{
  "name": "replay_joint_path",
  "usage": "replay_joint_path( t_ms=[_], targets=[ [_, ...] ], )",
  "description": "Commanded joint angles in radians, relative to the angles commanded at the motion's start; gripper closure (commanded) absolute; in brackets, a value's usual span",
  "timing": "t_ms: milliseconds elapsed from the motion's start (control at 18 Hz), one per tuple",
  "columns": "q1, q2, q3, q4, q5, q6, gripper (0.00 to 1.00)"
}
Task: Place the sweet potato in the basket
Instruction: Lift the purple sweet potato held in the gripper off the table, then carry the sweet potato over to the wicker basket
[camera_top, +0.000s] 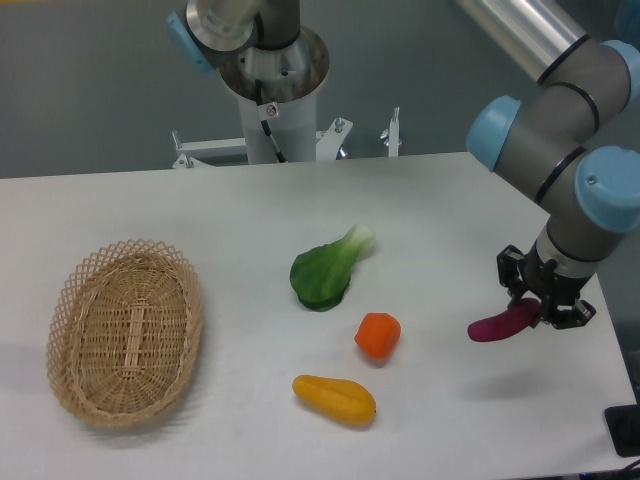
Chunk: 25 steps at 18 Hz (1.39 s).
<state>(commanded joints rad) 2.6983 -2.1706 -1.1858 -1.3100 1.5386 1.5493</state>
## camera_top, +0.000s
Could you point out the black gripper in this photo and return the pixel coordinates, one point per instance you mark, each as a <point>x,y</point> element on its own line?
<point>559,295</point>

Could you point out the purple sweet potato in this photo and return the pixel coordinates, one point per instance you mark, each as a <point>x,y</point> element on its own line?
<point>506,324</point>

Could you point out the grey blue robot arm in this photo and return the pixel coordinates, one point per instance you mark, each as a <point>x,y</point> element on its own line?
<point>592,197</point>

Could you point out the woven wicker basket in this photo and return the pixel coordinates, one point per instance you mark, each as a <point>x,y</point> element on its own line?
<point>125,334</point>

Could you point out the black device at edge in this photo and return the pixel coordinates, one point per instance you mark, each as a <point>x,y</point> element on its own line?
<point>623,426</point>

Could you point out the orange carrot chunk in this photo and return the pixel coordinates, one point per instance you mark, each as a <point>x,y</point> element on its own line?
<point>378,335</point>

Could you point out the green bok choy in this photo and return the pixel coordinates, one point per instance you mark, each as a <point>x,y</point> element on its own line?
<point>321,276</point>

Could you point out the yellow papaya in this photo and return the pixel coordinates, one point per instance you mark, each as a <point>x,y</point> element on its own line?
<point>341,400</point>

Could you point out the white table clamp bracket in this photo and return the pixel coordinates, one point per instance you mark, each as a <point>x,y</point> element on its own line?
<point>390,138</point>

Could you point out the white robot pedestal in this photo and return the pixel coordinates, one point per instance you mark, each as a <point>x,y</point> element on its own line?
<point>276,92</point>

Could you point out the white metal base frame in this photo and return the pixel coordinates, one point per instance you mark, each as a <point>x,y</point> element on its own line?
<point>210,150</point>

